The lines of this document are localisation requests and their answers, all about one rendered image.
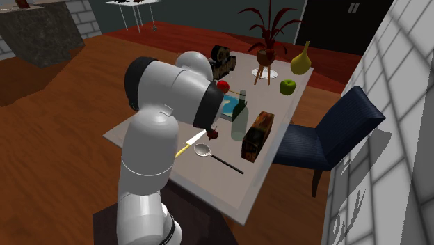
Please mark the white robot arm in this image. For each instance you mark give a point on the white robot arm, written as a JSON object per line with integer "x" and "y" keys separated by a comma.
{"x": 156, "y": 112}

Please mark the dark red apple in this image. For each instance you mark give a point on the dark red apple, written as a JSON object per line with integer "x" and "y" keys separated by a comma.
{"x": 212, "y": 134}

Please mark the blue book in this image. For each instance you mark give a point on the blue book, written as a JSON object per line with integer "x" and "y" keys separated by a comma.
{"x": 230, "y": 106}

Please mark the green glass bottle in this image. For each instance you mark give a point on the green glass bottle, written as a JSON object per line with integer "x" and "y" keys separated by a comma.
{"x": 240, "y": 118}

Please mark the red ball with yellow stick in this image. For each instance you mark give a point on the red ball with yellow stick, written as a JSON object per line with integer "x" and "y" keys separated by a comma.
{"x": 223, "y": 86}

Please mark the brown wooden box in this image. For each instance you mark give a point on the brown wooden box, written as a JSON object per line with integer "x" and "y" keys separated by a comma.
{"x": 257, "y": 135}

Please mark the grey dining table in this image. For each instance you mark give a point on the grey dining table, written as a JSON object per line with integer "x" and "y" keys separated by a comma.
{"x": 217, "y": 173}

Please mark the white round coaster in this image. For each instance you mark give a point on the white round coaster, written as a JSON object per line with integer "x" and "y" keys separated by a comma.
{"x": 271, "y": 73}

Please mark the green apple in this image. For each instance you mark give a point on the green apple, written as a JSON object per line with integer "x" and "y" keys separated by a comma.
{"x": 288, "y": 87}

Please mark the red potted plant on stand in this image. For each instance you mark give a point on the red potted plant on stand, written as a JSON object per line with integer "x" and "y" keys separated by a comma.
{"x": 268, "y": 51}

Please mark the dark robot stand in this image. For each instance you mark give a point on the dark robot stand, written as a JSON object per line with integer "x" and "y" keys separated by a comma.
{"x": 200, "y": 217}

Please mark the yellow gourd vase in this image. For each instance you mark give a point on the yellow gourd vase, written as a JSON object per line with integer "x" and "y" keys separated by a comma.
{"x": 300, "y": 62}

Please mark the dark blue chair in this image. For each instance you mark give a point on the dark blue chair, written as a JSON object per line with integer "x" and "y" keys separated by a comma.
{"x": 342, "y": 122}

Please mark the white side table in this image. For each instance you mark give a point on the white side table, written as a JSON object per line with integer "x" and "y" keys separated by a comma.
{"x": 134, "y": 6}

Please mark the black door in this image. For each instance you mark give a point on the black door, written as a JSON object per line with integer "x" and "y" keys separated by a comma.
{"x": 339, "y": 23}

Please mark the dark stone counter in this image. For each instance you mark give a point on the dark stone counter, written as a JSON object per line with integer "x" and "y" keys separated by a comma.
{"x": 37, "y": 30}

